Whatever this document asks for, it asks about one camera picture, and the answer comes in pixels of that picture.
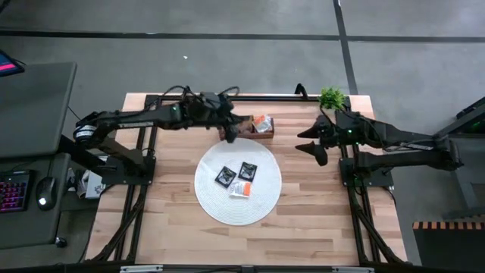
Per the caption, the white orange Tazo tea packet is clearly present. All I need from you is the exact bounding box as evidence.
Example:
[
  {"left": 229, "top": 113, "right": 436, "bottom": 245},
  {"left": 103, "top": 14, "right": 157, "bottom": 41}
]
[
  {"left": 252, "top": 115, "right": 273, "bottom": 134},
  {"left": 228, "top": 180, "right": 254, "bottom": 199}
]

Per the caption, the green plant in white pot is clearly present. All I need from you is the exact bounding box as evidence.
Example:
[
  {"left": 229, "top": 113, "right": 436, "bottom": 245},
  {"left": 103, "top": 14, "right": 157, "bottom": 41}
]
[{"left": 317, "top": 86, "right": 346, "bottom": 111}]

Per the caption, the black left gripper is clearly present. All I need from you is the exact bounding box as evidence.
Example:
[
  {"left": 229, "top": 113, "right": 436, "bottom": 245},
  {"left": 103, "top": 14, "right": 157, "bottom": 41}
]
[{"left": 191, "top": 92, "right": 253, "bottom": 144}]

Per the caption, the black blackcurrant tea packet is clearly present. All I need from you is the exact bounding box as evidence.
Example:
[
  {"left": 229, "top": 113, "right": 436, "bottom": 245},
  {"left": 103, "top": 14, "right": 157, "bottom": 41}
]
[
  {"left": 214, "top": 165, "right": 238, "bottom": 190},
  {"left": 237, "top": 161, "right": 258, "bottom": 183}
]

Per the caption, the backlit black keyboard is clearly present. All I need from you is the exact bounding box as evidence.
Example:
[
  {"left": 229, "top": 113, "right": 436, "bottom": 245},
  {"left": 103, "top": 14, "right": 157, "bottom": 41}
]
[{"left": 0, "top": 169, "right": 31, "bottom": 214}]

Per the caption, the tablet with pink screen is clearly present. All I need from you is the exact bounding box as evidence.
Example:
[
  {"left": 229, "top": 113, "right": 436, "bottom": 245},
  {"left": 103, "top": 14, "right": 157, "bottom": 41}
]
[{"left": 0, "top": 49, "right": 26, "bottom": 78}]

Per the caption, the silver aluminium bracket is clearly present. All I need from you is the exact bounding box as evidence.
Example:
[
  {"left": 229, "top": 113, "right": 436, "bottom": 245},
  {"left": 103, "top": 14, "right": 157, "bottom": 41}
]
[
  {"left": 119, "top": 265, "right": 164, "bottom": 273},
  {"left": 331, "top": 266, "right": 375, "bottom": 273}
]

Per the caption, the small white box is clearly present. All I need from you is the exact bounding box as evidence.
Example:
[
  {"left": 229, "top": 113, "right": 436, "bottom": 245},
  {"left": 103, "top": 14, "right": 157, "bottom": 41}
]
[{"left": 83, "top": 170, "right": 106, "bottom": 200}]

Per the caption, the white round woven placemat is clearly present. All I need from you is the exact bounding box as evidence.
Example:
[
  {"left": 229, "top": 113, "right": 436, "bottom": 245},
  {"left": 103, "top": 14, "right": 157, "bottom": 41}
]
[{"left": 193, "top": 137, "right": 283, "bottom": 227}]

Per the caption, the black arched bracket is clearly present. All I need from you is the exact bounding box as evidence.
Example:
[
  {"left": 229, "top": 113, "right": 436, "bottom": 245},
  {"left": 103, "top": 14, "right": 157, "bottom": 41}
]
[{"left": 294, "top": 83, "right": 309, "bottom": 101}]

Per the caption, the black computer mouse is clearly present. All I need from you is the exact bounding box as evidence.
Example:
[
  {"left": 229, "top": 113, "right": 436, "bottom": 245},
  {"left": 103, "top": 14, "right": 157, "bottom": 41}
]
[{"left": 35, "top": 176, "right": 58, "bottom": 212}]

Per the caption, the black box orange striped edge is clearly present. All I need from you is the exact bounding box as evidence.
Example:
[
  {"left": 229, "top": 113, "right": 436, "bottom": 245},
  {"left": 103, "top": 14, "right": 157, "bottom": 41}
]
[{"left": 411, "top": 221, "right": 485, "bottom": 272}]

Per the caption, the black equipment stand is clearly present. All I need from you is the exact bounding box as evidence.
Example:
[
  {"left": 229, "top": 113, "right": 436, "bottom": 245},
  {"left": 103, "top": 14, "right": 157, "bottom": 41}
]
[{"left": 435, "top": 96, "right": 485, "bottom": 221}]

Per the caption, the wooden compartment tray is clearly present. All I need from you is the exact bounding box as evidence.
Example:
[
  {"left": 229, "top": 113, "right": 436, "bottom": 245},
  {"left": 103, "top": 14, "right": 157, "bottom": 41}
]
[{"left": 217, "top": 115, "right": 275, "bottom": 141}]

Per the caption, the dark grey desk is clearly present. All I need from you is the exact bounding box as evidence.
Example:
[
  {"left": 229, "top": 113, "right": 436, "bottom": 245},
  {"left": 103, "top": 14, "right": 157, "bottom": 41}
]
[{"left": 0, "top": 61, "right": 78, "bottom": 250}]

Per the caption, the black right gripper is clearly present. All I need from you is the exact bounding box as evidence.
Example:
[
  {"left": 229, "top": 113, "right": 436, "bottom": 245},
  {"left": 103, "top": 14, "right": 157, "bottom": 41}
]
[{"left": 294, "top": 115, "right": 353, "bottom": 168}]

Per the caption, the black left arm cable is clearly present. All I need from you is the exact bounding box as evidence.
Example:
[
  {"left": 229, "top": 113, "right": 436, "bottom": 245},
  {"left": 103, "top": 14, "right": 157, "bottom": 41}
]
[{"left": 161, "top": 84, "right": 241, "bottom": 102}]

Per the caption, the black aluminium table frame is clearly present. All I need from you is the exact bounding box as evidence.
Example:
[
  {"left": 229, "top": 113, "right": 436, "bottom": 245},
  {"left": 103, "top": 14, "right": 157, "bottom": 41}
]
[{"left": 85, "top": 93, "right": 408, "bottom": 273}]

